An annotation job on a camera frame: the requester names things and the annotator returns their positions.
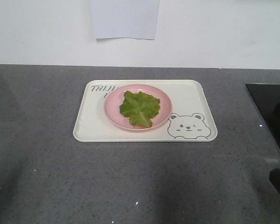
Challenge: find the green lettuce leaf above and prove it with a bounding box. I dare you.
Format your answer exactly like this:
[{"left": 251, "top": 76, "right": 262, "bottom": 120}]
[{"left": 119, "top": 91, "right": 161, "bottom": 128}]

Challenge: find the pink round plate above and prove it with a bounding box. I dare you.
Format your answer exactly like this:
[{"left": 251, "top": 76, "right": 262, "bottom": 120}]
[{"left": 104, "top": 84, "right": 173, "bottom": 131}]

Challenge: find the cream bear serving tray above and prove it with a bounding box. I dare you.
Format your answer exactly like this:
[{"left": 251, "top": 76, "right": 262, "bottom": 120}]
[{"left": 73, "top": 80, "right": 217, "bottom": 142}]

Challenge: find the black glass cooktop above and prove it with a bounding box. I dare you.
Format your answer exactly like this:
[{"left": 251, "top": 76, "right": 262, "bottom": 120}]
[{"left": 245, "top": 84, "right": 280, "bottom": 149}]

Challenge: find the white paper sheet on wall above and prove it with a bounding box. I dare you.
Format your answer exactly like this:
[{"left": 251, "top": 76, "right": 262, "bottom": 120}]
[{"left": 91, "top": 0, "right": 159, "bottom": 40}]

